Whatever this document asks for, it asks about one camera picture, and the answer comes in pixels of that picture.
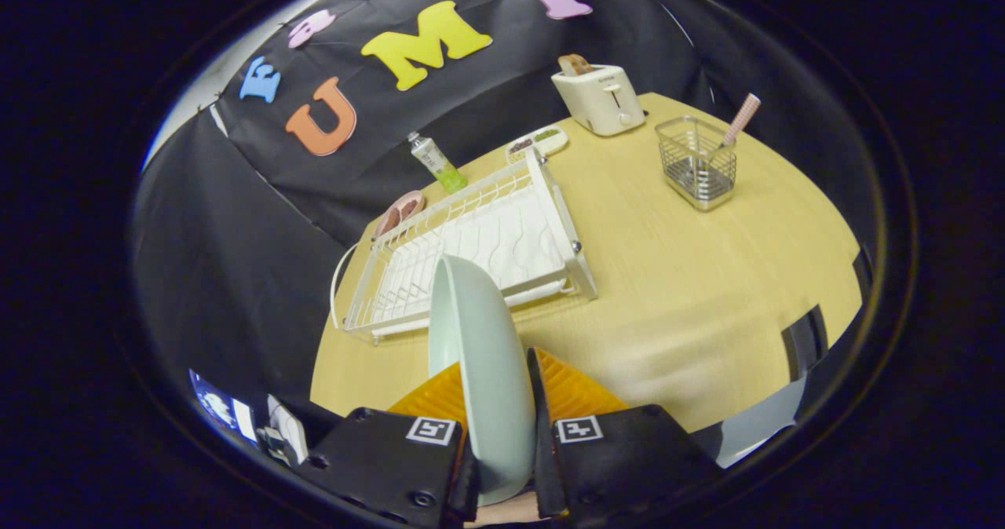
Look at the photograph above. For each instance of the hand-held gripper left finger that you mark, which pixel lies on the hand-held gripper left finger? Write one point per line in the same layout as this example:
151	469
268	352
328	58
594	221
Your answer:
385	458

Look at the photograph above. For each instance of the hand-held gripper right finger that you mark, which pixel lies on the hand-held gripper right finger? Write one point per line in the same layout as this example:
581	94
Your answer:
542	466

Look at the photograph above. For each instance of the light green plate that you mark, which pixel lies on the light green plate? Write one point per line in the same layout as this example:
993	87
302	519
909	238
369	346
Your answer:
491	372

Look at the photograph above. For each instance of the pink plate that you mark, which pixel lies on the pink plate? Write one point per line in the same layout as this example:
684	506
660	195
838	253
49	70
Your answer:
400	211

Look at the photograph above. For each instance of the white device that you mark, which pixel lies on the white device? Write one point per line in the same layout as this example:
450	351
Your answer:
286	435

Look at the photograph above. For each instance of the bright computer screen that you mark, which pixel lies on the bright computer screen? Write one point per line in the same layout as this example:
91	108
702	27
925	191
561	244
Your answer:
220	407

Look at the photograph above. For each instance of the black backdrop cloth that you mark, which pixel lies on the black backdrop cloth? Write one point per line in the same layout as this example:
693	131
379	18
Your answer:
235	278

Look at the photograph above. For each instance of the small black block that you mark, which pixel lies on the small black block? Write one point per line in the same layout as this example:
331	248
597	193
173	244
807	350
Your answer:
805	341

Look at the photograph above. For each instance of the clear bottle with green drink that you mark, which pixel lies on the clear bottle with green drink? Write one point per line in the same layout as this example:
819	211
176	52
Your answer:
433	160

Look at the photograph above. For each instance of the white divided food tray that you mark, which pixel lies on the white divided food tray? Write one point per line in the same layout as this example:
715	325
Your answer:
551	143

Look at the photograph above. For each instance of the white toaster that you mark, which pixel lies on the white toaster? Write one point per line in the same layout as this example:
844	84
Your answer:
601	105

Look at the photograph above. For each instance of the brown toast slice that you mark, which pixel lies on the brown toast slice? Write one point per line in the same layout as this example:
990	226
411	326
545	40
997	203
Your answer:
575	64

